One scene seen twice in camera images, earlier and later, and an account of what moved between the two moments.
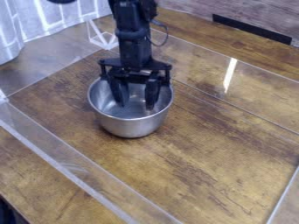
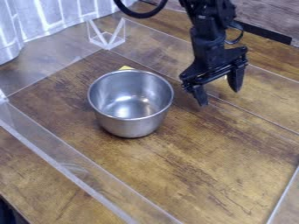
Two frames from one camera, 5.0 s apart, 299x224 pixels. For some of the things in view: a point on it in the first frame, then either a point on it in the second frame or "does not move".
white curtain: [27, 19] does not move
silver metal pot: [131, 120] does not move
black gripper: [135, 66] -> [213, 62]
